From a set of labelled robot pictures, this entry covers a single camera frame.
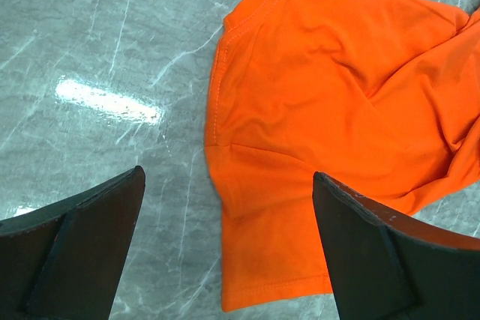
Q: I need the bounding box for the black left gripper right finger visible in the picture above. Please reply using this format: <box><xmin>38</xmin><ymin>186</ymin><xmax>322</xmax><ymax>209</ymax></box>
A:
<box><xmin>313</xmin><ymin>172</ymin><xmax>479</xmax><ymax>319</ymax></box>

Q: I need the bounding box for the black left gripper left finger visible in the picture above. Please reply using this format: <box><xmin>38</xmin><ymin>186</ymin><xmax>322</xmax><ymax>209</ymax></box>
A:
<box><xmin>1</xmin><ymin>166</ymin><xmax>146</xmax><ymax>319</ymax></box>

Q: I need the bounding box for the orange t shirt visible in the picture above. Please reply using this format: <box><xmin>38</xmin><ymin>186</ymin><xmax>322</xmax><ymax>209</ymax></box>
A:
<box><xmin>205</xmin><ymin>0</ymin><xmax>479</xmax><ymax>312</ymax></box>

